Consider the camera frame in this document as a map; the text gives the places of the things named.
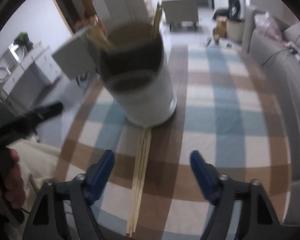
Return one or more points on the grey sofa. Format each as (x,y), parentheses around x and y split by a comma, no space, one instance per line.
(277,67)

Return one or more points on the person's left hand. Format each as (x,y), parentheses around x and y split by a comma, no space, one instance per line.
(14,190)

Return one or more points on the bundle of wooden chopsticks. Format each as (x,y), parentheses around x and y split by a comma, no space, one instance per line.
(140,175)

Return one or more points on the green potted plant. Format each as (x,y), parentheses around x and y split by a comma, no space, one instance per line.
(22,39)

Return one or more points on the white washing machine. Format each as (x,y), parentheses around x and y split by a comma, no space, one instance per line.
(237,0)

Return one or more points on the white cylindrical utensil holder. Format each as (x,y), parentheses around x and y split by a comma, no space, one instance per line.
(150,100)

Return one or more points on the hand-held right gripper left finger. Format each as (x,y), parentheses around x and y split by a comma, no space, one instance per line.
(99,177)

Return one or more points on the white drawer cabinet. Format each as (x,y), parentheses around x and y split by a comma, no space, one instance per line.
(37,67)

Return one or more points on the black plastic bag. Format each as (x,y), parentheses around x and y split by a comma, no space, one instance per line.
(220,13)

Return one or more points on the white countertop appliance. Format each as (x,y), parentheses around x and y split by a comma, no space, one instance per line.
(16,52)

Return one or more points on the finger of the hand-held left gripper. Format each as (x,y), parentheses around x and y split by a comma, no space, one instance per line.
(51,108)

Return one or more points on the small cardboard box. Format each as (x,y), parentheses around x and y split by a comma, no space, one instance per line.
(221,22)
(218,33)

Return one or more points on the beige trash bin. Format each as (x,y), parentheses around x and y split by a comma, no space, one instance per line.
(235,31)

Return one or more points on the plaid blue brown tablecloth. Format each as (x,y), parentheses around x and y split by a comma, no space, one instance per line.
(227,105)

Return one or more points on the pink plastic bag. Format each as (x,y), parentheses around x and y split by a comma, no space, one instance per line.
(267,26)

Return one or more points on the grey stool with legs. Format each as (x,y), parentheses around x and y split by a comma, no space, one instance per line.
(180,10)

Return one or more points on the white power strip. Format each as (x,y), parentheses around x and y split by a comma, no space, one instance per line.
(297,50)

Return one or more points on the grey cube ottoman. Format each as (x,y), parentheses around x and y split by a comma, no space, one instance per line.
(74,55)

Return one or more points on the tall white box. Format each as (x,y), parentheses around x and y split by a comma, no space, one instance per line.
(122,7)

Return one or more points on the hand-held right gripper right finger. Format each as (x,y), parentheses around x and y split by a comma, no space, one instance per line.
(205,177)

